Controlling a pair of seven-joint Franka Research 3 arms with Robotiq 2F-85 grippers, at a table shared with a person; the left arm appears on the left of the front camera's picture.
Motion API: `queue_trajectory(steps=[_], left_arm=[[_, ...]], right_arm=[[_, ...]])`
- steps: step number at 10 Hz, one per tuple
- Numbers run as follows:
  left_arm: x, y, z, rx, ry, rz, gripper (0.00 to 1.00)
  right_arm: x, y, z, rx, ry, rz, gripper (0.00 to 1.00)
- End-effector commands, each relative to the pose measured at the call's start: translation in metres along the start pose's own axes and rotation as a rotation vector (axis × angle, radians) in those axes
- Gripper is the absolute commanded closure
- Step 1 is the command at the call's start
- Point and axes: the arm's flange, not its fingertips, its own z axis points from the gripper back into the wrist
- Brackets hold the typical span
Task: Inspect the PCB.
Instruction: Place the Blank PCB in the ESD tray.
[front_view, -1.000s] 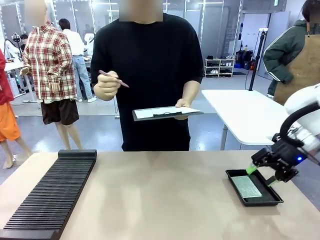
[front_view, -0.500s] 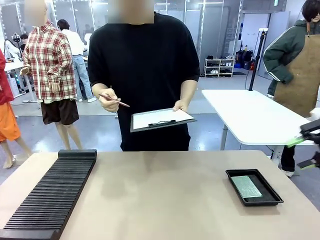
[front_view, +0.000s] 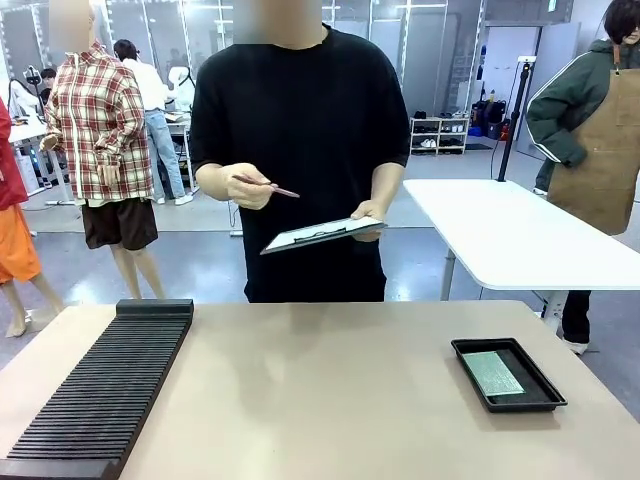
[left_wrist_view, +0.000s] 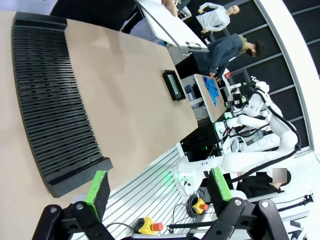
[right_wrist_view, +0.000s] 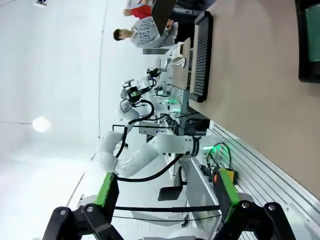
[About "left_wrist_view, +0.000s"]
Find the person in black T-shirt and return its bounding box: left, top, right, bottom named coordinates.
left=49, top=0, right=141, bottom=35

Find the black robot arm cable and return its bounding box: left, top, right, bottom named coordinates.
left=234, top=81, right=303, bottom=184

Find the wooden background table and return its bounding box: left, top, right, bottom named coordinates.
left=193, top=72, right=227, bottom=124

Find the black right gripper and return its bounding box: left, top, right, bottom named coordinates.
left=230, top=92, right=249, bottom=109

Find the grey clipboard with black clip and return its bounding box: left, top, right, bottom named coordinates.
left=135, top=0, right=211, bottom=53

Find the black slotted PCB rack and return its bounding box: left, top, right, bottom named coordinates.
left=11, top=10, right=114, bottom=199

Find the black tripod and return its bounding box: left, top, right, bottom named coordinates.
left=277, top=193, right=316, bottom=212

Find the mannequin in white shirt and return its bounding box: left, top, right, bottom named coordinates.
left=195, top=1, right=241, bottom=35

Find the blue cloth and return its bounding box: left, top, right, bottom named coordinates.
left=202, top=75, right=221, bottom=108

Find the yellow emergency stop button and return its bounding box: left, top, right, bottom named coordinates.
left=191, top=197, right=209, bottom=215
left=136, top=216, right=165, bottom=236

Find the seated person in black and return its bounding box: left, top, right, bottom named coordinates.
left=235, top=167, right=292, bottom=201

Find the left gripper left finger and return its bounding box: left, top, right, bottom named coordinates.
left=31, top=169, right=111, bottom=240

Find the black computer case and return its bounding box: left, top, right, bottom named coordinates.
left=179, top=119, right=221, bottom=162

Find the pale green PCB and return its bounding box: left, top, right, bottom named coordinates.
left=167, top=73, right=182, bottom=96

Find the person in dark green jacket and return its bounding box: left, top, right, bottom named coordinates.
left=192, top=33, right=266, bottom=82

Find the black rectangular tray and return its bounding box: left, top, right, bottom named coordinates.
left=161, top=69, right=187, bottom=102

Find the person's left hand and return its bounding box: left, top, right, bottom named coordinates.
left=161, top=0, right=181, bottom=17

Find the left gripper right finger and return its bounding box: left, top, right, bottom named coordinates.
left=201, top=166, right=290, bottom=240

